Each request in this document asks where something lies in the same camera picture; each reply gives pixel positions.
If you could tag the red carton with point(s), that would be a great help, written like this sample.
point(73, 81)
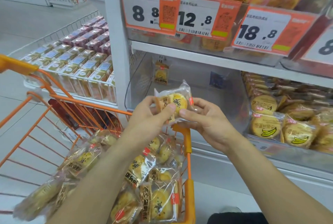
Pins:
point(307, 39)

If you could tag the group of banana biscuit packets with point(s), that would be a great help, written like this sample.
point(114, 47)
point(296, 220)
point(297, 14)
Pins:
point(265, 127)

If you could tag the orange shopping cart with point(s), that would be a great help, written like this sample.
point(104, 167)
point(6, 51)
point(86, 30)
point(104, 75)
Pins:
point(15, 65)

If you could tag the person's right forearm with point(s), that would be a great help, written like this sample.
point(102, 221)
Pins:
point(273, 184)

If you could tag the person's left forearm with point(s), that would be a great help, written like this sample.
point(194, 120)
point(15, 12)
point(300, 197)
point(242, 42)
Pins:
point(98, 187)

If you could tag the person's right leg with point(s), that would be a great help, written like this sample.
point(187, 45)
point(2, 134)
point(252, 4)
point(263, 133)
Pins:
point(234, 218)

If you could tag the white metal store shelf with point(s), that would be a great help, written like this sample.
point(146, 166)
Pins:
point(117, 49)

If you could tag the group of silver boxed cakes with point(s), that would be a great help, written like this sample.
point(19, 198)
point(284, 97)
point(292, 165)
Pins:
point(78, 62)

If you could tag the pile of pastry packets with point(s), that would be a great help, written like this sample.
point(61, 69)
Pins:
point(83, 161)

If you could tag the person's white right shoe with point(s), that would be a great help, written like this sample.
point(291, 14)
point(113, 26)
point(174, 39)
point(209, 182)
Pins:
point(230, 209)

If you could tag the blue paper label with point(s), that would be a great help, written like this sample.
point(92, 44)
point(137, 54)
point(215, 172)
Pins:
point(217, 79)

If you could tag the red box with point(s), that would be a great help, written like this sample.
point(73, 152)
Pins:
point(78, 117)

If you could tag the person's left hand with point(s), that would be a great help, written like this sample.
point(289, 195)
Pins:
point(148, 125)

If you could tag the person's right hand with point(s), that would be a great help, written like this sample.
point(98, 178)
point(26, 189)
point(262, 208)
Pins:
point(213, 127)

